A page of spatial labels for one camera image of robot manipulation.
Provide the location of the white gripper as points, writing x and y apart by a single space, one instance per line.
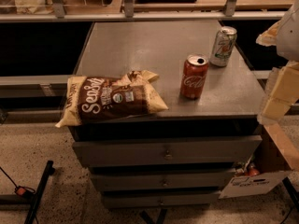
290 34

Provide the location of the silver 7up can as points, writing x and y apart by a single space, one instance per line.
223 46

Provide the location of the red cola can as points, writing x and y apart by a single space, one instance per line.
194 76

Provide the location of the cardboard box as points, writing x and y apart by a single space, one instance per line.
275 158

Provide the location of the grey drawer cabinet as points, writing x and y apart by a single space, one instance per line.
184 155

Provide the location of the brown chip bag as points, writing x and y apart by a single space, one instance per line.
93 99

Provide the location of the black stand leg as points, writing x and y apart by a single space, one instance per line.
48 171

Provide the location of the metal shelf rail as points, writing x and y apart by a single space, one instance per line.
130 10

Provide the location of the orange cable connector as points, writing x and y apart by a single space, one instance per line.
25 192

